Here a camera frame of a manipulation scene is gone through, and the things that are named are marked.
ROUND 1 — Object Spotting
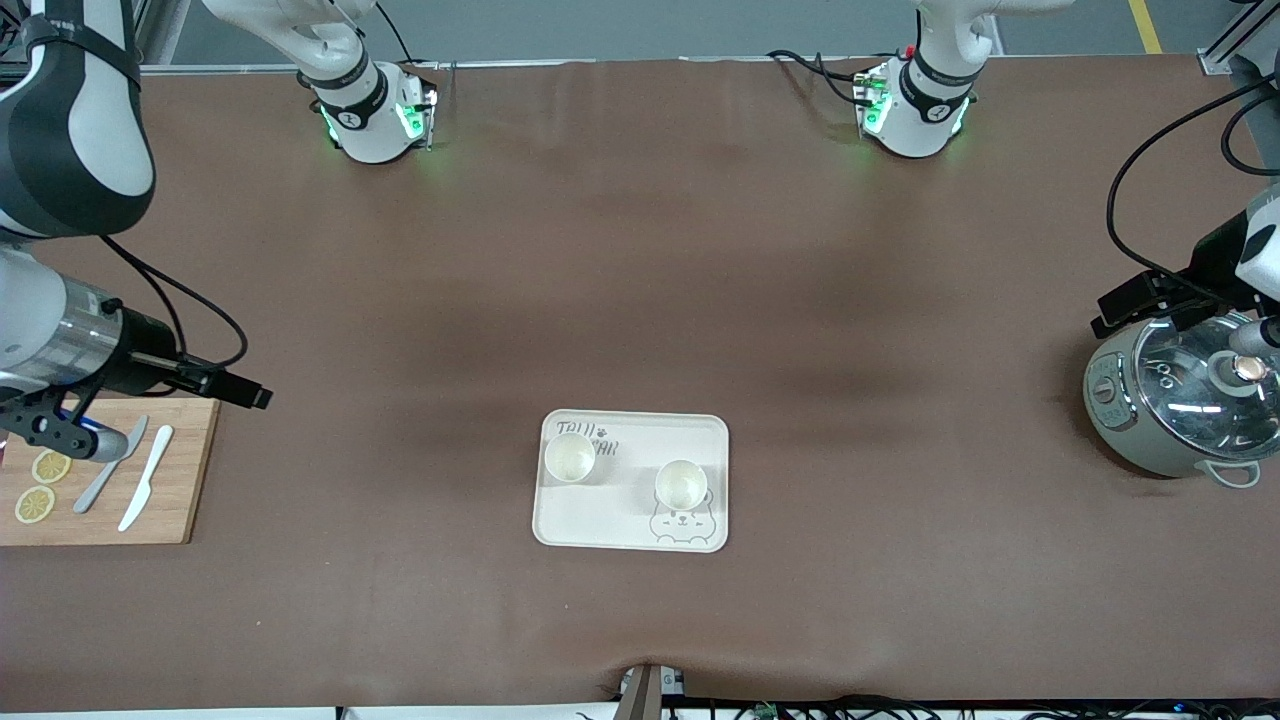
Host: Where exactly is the cream tray with bear print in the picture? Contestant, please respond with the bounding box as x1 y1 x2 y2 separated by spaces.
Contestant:
532 409 730 554

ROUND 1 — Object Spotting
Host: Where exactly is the glass pot lid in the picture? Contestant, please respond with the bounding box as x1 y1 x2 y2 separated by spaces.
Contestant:
1133 315 1280 451

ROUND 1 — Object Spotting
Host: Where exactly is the grey electric cooking pot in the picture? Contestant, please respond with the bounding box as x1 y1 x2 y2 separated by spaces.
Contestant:
1083 310 1280 491

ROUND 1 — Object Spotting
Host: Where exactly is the wooden cutting board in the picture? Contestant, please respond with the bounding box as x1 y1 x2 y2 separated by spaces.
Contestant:
0 398 220 547

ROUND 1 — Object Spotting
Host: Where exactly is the white plastic knife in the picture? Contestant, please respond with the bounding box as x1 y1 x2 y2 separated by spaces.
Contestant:
117 424 175 533

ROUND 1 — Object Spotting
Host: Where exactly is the grey plastic knife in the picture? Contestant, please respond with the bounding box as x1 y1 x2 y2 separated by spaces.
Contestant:
72 414 150 515

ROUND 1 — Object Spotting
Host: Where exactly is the brown table mat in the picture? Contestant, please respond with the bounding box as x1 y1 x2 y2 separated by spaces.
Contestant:
0 55 1280 713

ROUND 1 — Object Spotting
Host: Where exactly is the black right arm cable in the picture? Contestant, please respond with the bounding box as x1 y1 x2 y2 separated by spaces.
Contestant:
98 235 249 373

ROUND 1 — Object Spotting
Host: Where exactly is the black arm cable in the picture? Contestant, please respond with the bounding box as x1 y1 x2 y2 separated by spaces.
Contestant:
1105 75 1280 293
98 235 249 373

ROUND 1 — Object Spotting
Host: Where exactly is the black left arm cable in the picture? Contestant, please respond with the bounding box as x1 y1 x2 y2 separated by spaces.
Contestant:
1105 75 1280 293

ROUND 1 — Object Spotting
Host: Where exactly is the aluminium frame post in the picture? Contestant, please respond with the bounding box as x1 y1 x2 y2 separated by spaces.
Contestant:
130 0 193 69
1198 0 1280 77

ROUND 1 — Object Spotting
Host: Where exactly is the black right base cable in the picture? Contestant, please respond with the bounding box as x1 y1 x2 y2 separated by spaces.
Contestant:
375 0 419 65

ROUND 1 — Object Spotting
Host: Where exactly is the black base cable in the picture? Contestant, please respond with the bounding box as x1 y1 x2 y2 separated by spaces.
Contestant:
375 0 419 65
768 48 871 106

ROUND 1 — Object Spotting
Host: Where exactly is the black left base cable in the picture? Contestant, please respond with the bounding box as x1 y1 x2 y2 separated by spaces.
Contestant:
768 48 871 106

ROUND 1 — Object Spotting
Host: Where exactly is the black cable tangle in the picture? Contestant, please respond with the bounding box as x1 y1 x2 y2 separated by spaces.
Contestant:
790 694 961 720

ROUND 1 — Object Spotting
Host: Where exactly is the metal table edge bracket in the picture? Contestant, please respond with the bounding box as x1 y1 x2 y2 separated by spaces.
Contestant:
612 663 687 720

